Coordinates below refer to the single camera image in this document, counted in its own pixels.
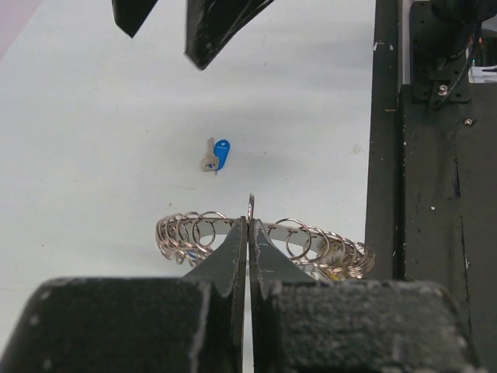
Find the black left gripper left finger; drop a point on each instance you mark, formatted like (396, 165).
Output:
(192, 323)

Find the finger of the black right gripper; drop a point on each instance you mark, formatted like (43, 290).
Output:
(210, 25)
(129, 15)

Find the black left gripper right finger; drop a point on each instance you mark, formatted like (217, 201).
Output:
(300, 324)

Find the metal disc keyring organizer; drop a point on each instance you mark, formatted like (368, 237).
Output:
(221, 242)

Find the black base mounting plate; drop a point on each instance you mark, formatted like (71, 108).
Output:
(431, 194)

